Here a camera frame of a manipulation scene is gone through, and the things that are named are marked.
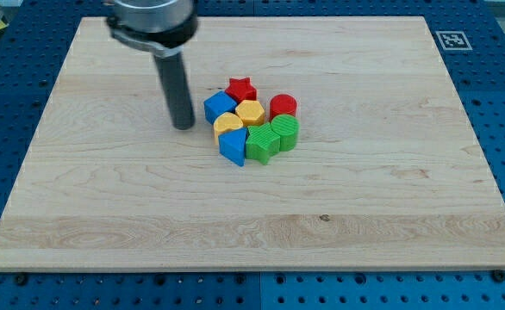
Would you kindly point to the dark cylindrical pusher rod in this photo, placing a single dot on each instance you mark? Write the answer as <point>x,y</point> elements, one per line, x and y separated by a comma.
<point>173,80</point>

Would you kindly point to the red cylinder block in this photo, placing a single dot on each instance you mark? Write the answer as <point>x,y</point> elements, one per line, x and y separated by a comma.
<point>282,104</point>

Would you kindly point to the red star block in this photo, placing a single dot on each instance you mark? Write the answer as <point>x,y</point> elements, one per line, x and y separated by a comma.
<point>241,89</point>

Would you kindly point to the white fiducial marker tag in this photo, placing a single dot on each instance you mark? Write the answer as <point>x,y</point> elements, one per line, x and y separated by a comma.
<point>453,41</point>

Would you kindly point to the wooden board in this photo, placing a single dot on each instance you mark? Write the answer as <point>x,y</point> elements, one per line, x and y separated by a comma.
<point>387,173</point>

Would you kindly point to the blue triangle block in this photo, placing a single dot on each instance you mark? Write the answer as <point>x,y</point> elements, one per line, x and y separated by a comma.
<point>232,145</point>

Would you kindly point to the green cylinder block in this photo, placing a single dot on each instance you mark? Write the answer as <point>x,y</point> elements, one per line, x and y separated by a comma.
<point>287,127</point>

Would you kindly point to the blue cube block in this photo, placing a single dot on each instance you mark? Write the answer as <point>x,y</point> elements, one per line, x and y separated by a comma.
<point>217,105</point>

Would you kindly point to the yellow half-round block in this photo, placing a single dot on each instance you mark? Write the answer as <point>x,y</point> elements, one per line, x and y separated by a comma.
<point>225,123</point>

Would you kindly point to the green star block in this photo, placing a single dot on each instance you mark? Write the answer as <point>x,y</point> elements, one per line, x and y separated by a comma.
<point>262,143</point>

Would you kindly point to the yellow hexagon block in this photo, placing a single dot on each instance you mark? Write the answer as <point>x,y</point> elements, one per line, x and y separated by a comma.
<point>251,112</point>

